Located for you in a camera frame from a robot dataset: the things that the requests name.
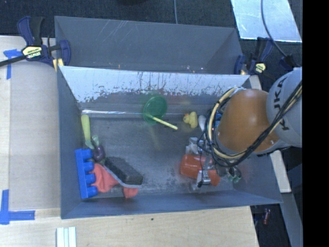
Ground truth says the orange plastic cylinder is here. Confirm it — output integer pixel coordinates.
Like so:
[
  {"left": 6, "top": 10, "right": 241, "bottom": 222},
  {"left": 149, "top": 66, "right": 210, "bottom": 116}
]
[{"left": 179, "top": 154, "right": 222, "bottom": 187}]

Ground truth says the yellow rubber duck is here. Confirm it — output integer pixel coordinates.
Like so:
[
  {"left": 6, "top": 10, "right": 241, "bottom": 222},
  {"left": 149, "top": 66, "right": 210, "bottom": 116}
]
[{"left": 182, "top": 111, "right": 199, "bottom": 129}]

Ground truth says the orange cloth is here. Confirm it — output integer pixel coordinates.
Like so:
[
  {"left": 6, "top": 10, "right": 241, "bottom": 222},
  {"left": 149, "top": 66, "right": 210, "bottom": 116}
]
[{"left": 89, "top": 162, "right": 140, "bottom": 199}]

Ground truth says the blue toy building block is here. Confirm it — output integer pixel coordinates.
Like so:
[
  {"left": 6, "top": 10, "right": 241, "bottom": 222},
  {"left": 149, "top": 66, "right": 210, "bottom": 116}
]
[{"left": 75, "top": 148, "right": 99, "bottom": 200}]

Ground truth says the purple toy eggplant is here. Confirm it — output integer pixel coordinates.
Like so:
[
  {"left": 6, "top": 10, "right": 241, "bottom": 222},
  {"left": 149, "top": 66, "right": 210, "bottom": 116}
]
[{"left": 91, "top": 135, "right": 106, "bottom": 164}]

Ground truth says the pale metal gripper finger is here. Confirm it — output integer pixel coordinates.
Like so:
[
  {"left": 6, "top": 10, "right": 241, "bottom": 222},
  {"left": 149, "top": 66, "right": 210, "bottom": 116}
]
[{"left": 196, "top": 170, "right": 212, "bottom": 189}]

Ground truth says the black sponge with grey base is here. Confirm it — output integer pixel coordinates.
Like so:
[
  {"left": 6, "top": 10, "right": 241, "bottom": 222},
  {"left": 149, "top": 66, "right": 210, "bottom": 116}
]
[{"left": 103, "top": 156, "right": 144, "bottom": 189}]

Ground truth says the yellow-green long handle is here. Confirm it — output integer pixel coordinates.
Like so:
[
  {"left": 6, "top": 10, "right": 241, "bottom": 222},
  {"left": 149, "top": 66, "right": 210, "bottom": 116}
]
[{"left": 80, "top": 114, "right": 95, "bottom": 149}]

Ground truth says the green cup with yellow stem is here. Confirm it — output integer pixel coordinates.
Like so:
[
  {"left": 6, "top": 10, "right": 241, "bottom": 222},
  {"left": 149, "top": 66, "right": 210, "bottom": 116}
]
[{"left": 142, "top": 95, "right": 179, "bottom": 131}]

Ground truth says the grey metal bin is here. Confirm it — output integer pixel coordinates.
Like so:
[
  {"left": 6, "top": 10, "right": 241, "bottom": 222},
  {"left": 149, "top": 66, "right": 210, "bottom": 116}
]
[{"left": 53, "top": 15, "right": 284, "bottom": 220}]

